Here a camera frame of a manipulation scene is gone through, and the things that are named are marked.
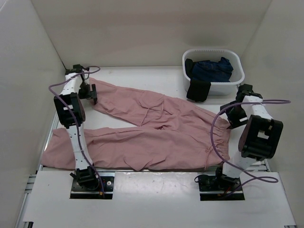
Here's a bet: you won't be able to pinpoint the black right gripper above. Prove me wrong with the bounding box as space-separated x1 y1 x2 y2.
219 101 248 130

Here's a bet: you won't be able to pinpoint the pink trousers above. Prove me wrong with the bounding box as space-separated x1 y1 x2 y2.
41 77 231 171

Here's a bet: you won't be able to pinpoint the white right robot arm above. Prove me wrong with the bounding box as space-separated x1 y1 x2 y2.
213 84 284 190

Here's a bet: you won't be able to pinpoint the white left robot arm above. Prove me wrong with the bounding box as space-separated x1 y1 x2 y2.
54 64 100 190

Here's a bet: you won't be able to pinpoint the dark blue trousers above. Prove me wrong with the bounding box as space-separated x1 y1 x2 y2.
198 57 234 83

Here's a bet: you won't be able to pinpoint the black garment over basket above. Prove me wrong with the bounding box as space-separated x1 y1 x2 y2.
184 58 211 102

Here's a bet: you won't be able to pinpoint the white plastic basket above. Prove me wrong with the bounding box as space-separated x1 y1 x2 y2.
182 48 245 96

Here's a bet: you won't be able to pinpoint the white front cover board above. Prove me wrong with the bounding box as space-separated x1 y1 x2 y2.
24 171 295 228

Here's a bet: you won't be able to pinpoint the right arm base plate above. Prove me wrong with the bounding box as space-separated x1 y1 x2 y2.
194 174 245 201

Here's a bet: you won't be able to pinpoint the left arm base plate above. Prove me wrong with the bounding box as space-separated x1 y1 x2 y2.
70 172 115 200

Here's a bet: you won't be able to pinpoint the aluminium table frame rail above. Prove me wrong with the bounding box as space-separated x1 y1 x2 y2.
14 68 297 228

